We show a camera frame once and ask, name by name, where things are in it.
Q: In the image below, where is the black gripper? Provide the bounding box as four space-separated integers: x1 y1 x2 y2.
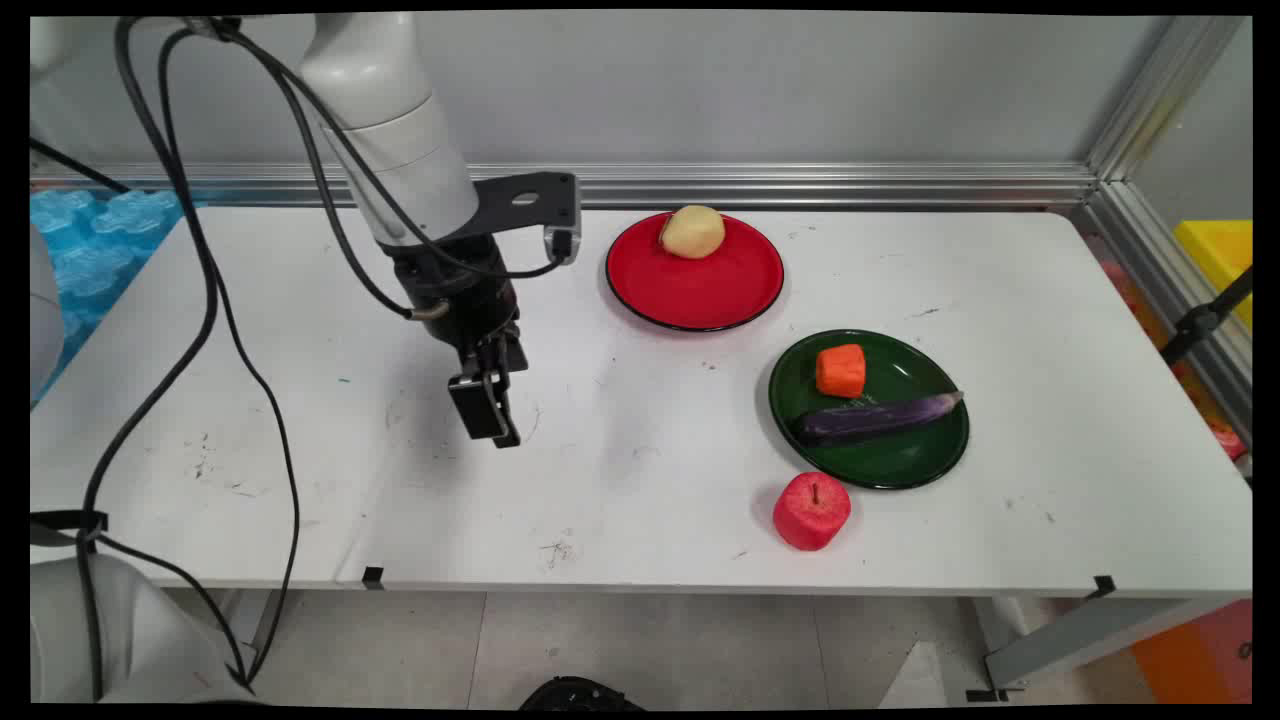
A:
384 234 531 449

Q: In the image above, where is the purple eggplant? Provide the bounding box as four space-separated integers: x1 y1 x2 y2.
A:
796 391 966 447

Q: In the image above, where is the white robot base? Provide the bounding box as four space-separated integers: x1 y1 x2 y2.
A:
30 553 263 705

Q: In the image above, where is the red round plate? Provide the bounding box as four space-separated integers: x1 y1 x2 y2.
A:
605 210 786 333

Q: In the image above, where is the yellow potato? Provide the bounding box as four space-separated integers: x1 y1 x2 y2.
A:
659 205 727 261

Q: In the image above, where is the black object on floor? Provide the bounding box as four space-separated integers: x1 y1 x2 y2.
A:
519 676 646 712

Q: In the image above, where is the red apple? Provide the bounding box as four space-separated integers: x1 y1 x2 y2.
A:
772 472 853 552

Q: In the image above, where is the orange carrot chunk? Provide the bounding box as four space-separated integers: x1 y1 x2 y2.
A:
815 344 868 399

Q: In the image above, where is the green round plate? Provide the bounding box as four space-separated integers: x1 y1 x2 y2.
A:
768 329 971 491

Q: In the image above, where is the blue foam mat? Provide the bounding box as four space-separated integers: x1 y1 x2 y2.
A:
30 188 206 406

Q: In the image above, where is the grey table leg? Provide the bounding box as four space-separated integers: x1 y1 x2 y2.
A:
965 596 1206 703

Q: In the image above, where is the yellow bin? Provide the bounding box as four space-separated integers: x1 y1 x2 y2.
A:
1173 219 1253 331

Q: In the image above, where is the orange floor panel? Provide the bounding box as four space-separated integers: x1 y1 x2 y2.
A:
1130 600 1253 705

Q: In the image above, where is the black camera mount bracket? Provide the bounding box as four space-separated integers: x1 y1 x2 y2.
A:
472 172 581 263

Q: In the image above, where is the black camera cable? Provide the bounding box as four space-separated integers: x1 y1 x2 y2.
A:
215 18 573 281

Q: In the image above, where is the thin black cable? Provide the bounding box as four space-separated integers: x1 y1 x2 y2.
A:
156 28 302 687

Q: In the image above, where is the black cable with metal plug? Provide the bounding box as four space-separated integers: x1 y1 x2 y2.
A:
205 18 451 323

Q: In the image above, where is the thick black cable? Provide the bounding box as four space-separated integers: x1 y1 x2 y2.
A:
76 16 221 703

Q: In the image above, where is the horizontal aluminium frame rail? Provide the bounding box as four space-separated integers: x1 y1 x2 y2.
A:
30 162 1101 212

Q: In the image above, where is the black strap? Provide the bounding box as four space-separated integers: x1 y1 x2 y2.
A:
30 509 110 548

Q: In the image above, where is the side aluminium frame rail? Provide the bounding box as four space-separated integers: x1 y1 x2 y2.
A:
1072 180 1253 446

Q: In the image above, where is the upright aluminium frame post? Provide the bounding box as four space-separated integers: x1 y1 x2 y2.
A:
1085 15 1251 183

